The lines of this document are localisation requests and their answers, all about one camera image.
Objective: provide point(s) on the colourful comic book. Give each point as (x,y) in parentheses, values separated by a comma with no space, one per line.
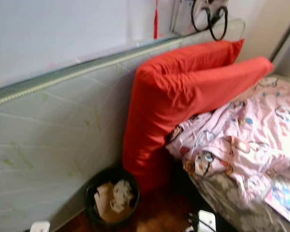
(285,200)

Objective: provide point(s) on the pink cartoon print blanket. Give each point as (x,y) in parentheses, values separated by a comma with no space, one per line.
(241,140)

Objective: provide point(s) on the bed with grey floral sheet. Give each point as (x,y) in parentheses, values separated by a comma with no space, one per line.
(227,208)

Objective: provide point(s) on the crumpled white tissue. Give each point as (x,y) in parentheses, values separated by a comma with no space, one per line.
(122,194)

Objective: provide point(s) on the black waste bin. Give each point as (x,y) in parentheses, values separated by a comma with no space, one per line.
(89,203)

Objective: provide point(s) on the grey quilted mattress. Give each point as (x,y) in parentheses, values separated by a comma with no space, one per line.
(48,145)

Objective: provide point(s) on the red tassel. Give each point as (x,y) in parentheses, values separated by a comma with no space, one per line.
(156,26)

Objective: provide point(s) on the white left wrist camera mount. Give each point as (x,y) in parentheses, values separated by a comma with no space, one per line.
(40,227)

